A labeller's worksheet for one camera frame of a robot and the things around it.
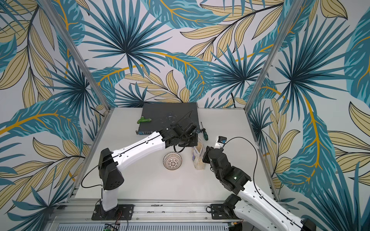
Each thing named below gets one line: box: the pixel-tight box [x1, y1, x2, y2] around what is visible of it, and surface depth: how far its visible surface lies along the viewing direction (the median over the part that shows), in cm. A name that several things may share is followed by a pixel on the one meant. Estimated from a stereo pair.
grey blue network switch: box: [135, 102, 200, 135], surface depth 113 cm
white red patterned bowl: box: [162, 152, 183, 171], surface depth 91 cm
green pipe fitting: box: [136, 115, 152, 124], surface depth 106 cm
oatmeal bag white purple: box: [191, 135, 206, 170], surface depth 81 cm
